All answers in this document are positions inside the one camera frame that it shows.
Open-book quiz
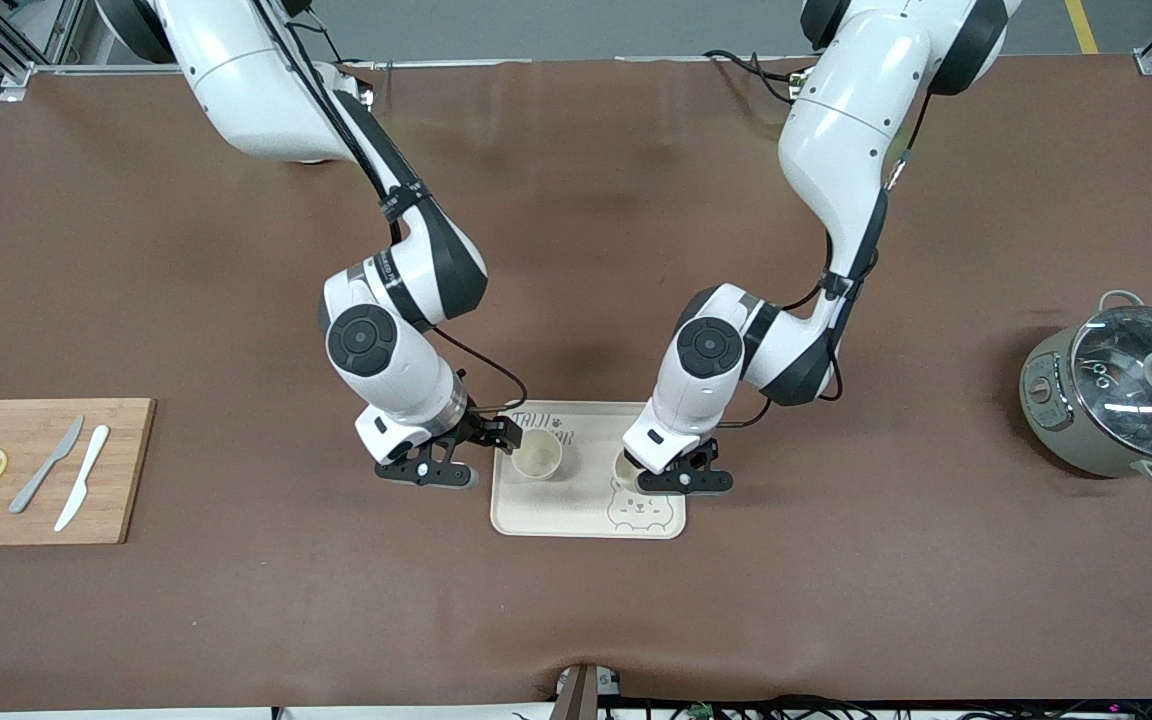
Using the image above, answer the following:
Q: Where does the grey plastic knife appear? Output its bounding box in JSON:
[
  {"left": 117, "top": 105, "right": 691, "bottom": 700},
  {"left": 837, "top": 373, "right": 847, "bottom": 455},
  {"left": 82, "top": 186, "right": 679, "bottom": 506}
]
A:
[{"left": 8, "top": 415, "right": 86, "bottom": 515}]

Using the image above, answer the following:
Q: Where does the glass pot lid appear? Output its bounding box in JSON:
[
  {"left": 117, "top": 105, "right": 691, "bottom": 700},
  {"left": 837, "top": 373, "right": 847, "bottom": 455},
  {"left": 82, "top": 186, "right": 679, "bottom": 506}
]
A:
[{"left": 1071, "top": 305, "right": 1152, "bottom": 461}]

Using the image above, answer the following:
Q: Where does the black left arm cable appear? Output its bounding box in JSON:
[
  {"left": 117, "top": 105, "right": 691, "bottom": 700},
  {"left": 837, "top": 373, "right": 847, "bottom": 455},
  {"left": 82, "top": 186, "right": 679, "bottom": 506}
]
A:
[{"left": 716, "top": 90, "right": 937, "bottom": 431}]

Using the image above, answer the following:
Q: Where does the metal table edge bracket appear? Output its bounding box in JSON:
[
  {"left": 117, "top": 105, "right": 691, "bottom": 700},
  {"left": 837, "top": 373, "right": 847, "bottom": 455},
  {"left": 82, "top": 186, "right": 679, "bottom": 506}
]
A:
[{"left": 554, "top": 663, "right": 625, "bottom": 720}]

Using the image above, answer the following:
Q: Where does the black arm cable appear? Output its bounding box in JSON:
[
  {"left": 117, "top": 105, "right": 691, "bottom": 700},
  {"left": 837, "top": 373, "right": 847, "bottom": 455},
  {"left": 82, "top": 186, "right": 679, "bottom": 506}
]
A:
[
  {"left": 254, "top": 0, "right": 529, "bottom": 417},
  {"left": 716, "top": 90, "right": 937, "bottom": 431}
]

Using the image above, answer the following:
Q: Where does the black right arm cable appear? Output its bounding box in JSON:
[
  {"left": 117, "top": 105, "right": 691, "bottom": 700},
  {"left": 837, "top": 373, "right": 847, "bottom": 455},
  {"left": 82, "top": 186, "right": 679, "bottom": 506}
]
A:
[{"left": 254, "top": 0, "right": 529, "bottom": 417}]

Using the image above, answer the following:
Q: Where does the white plastic knife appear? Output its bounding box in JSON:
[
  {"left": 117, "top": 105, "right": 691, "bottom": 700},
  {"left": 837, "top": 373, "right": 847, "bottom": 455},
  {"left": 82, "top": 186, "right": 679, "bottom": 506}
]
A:
[{"left": 54, "top": 425, "right": 111, "bottom": 533}]

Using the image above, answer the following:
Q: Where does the brown table mat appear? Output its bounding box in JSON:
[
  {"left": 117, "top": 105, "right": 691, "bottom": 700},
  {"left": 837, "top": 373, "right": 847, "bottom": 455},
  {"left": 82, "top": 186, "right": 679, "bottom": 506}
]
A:
[{"left": 0, "top": 55, "right": 1152, "bottom": 713}]

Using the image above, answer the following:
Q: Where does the beige bear print tray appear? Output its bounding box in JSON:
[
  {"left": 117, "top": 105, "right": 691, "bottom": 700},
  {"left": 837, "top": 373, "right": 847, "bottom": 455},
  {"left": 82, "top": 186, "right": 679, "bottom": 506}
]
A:
[{"left": 490, "top": 400, "right": 687, "bottom": 541}]

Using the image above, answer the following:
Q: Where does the wooden cutting board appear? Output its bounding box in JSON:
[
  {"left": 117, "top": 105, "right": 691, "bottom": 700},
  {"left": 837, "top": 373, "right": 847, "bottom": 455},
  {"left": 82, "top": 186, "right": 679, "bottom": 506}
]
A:
[{"left": 0, "top": 398, "right": 156, "bottom": 547}]

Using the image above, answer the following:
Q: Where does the black base cable bundle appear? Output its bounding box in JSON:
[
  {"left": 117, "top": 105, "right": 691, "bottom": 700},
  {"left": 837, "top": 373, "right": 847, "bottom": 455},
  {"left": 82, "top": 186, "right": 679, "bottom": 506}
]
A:
[{"left": 703, "top": 48, "right": 809, "bottom": 103}]

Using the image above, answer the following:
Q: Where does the grey-green cooking pot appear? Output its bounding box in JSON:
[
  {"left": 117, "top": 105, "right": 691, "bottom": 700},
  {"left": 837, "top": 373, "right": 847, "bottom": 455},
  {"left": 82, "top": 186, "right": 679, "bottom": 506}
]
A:
[{"left": 1019, "top": 290, "right": 1152, "bottom": 491}]

